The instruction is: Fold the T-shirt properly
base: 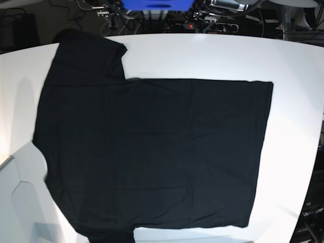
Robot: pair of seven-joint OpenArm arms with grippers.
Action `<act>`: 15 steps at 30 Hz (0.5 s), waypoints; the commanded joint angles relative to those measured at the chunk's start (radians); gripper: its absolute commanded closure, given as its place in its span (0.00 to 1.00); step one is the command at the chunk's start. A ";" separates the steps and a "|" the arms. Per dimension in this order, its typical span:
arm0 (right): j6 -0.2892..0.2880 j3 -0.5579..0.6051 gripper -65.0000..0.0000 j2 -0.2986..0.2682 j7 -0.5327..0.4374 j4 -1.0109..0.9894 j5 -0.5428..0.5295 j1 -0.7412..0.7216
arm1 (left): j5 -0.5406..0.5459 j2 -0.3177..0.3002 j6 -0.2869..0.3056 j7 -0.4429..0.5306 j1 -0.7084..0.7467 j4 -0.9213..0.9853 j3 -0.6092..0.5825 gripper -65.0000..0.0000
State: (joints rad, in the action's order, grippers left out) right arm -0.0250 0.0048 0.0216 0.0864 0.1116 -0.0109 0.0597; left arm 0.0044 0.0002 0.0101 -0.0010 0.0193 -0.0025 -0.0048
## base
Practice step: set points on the black T-shirt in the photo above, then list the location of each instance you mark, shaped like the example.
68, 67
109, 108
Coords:
155, 153

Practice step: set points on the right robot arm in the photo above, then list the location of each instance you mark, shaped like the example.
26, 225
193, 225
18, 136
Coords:
112, 11

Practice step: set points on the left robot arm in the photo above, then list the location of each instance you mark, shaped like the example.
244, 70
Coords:
232, 9

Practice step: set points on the black power strip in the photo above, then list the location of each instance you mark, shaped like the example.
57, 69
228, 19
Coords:
209, 28

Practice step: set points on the blue box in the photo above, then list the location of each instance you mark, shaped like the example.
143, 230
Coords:
170, 5

